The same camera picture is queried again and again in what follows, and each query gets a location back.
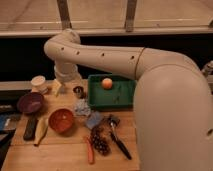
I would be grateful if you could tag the yellow banana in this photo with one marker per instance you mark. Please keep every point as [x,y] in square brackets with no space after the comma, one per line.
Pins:
[41,130]

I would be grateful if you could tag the orange handled tool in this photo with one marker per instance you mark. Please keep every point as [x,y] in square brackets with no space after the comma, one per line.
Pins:
[89,151]

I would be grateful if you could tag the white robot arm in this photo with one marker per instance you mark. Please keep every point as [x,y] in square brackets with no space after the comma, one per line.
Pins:
[173,103]

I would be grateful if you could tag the crumpled grey cloth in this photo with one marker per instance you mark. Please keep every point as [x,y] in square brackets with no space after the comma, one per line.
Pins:
[81,108]

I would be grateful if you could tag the white cup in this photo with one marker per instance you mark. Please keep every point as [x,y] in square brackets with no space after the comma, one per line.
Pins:
[39,83]

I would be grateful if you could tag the small metal can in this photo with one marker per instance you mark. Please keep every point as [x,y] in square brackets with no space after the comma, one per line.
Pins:
[79,92]

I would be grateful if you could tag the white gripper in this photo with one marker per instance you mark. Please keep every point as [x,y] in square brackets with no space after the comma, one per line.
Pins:
[64,72]

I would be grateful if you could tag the red bowl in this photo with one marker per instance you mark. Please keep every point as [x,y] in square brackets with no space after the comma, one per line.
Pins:
[61,120]

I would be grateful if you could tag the orange ball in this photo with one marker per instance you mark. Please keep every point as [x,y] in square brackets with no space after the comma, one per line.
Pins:
[107,83]

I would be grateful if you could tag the purple bowl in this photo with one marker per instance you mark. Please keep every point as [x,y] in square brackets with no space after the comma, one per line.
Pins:
[30,102]

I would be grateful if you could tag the black handled utensil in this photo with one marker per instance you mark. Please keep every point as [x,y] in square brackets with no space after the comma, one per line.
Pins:
[118,142]

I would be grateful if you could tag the dark grape bunch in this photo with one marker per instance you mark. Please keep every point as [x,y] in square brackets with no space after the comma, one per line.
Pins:
[99,142]

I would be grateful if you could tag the green plastic tray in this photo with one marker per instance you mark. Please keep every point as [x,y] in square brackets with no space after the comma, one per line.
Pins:
[119,96]

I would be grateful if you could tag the blue object at left edge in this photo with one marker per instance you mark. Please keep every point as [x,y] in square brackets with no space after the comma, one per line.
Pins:
[9,122]

